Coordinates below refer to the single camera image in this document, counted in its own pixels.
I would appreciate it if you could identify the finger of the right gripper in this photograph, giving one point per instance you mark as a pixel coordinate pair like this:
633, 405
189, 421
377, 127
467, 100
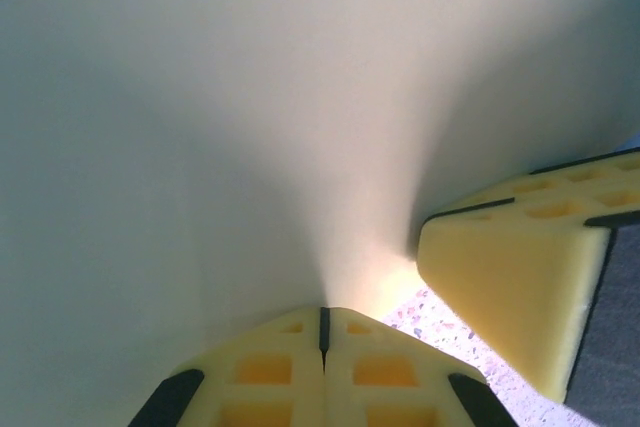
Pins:
515, 287

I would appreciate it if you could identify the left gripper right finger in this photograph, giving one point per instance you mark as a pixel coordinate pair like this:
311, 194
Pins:
400, 387

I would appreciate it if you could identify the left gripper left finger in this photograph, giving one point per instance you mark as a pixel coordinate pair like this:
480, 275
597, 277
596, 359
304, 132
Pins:
250, 387

